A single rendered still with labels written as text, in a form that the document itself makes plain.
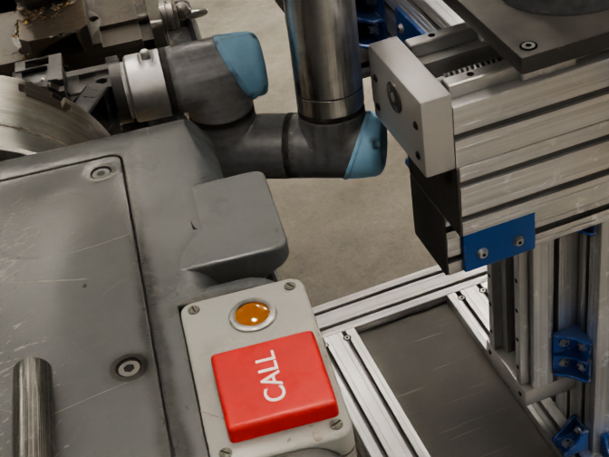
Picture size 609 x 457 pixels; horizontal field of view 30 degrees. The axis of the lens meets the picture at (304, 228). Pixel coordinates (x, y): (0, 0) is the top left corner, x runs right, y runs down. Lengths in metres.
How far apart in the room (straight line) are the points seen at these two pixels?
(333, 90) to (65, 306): 0.57
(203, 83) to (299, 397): 0.67
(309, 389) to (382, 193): 2.25
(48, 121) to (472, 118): 0.41
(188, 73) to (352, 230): 1.55
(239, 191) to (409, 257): 1.88
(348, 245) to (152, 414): 2.08
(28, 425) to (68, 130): 0.45
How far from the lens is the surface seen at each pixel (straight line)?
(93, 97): 1.23
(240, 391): 0.62
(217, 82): 1.24
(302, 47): 1.21
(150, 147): 0.84
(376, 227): 2.74
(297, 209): 2.83
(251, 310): 0.68
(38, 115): 1.02
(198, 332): 0.68
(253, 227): 0.74
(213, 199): 0.78
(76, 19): 1.59
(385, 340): 2.15
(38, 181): 0.84
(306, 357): 0.63
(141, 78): 1.24
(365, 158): 1.25
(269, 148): 1.27
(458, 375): 2.08
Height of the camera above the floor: 1.71
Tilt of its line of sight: 38 degrees down
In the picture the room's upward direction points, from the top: 10 degrees counter-clockwise
